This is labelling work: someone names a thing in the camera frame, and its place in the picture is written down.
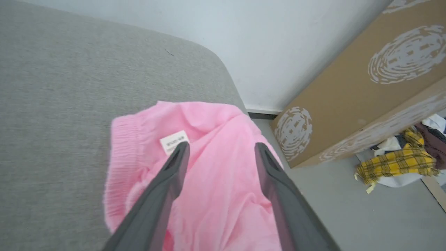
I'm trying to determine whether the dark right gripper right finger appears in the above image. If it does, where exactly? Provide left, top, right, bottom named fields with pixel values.
left=254, top=142, right=341, bottom=251

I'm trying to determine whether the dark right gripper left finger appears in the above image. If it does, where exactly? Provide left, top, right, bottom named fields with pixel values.
left=100, top=141, right=191, bottom=251

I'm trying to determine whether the pink garment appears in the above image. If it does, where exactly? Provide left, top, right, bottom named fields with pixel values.
left=103, top=101, right=284, bottom=251

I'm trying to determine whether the yellow plaid garment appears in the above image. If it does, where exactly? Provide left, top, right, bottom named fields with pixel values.
left=354, top=128, right=440, bottom=194

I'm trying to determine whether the dark maroon garment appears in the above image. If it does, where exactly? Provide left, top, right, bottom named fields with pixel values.
left=414, top=123, right=446, bottom=170

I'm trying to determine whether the printed brown cardboard box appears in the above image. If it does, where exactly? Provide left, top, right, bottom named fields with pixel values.
left=271, top=0, right=446, bottom=213

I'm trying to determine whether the grey fabric sofa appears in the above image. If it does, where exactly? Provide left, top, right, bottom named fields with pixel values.
left=0, top=0, right=248, bottom=251

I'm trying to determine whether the wall baseboard strip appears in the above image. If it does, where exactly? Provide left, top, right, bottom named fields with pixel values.
left=245, top=106, right=282, bottom=120

